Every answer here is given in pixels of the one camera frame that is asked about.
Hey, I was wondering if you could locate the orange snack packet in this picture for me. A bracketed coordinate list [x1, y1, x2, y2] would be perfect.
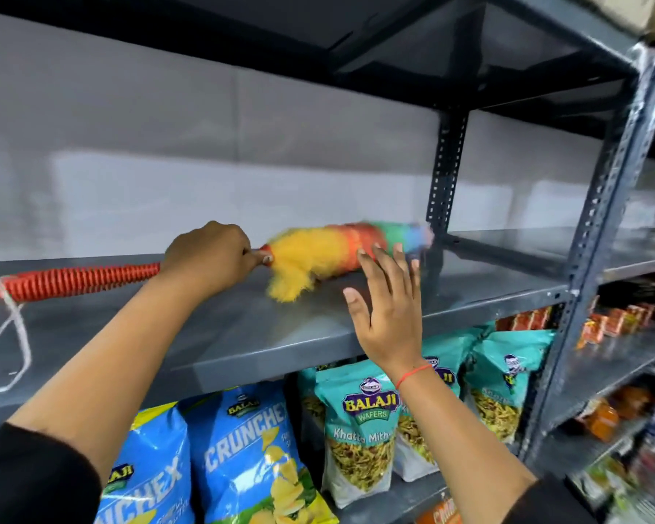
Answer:
[612, 385, 654, 416]
[581, 400, 621, 444]

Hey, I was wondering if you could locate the person's left forearm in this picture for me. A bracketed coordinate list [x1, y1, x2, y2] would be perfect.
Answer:
[7, 266, 209, 486]

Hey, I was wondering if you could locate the person's left hand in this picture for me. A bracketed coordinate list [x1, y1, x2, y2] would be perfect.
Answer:
[160, 221, 274, 302]

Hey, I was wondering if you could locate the person's right forearm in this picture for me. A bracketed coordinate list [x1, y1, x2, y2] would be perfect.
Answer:
[395, 363, 539, 524]

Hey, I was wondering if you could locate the teal snack mix packet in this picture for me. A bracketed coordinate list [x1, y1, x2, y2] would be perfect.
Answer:
[297, 368, 328, 433]
[392, 334, 475, 483]
[313, 359, 403, 509]
[463, 329, 557, 446]

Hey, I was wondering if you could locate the person's right hand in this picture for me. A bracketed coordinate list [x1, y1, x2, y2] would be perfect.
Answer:
[343, 242, 426, 377]

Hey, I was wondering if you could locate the orange printed packet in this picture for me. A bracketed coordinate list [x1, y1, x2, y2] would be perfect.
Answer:
[414, 493, 463, 524]

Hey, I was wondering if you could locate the row of small orange packets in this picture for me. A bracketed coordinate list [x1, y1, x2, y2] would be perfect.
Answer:
[495, 302, 655, 351]

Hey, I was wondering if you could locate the beige cardboard box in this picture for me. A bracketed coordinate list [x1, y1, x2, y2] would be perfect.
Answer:
[589, 0, 655, 41]

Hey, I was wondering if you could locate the black left sleeve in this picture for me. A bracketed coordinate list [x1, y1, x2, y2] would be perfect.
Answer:
[0, 422, 103, 524]

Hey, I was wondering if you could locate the red thread bracelet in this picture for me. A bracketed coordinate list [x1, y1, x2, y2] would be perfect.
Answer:
[395, 364, 433, 391]

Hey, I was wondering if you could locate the grey metal shelf rack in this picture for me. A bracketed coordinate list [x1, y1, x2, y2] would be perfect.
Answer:
[0, 0, 655, 524]

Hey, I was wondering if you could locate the multicolour feather duster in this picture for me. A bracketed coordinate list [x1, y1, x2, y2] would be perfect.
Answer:
[0, 221, 435, 397]

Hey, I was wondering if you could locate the black sleeve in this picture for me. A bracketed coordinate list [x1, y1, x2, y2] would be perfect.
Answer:
[0, 422, 103, 524]
[501, 473, 597, 524]

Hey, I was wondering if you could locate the black right sleeve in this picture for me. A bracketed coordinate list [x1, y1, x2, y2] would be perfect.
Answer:
[501, 473, 597, 524]

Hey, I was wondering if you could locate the pile of mixed coloured packets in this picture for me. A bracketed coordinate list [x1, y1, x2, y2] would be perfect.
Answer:
[569, 376, 655, 524]

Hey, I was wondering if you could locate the blue chips packet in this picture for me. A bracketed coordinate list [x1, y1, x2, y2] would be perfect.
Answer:
[94, 402, 195, 524]
[182, 381, 340, 524]

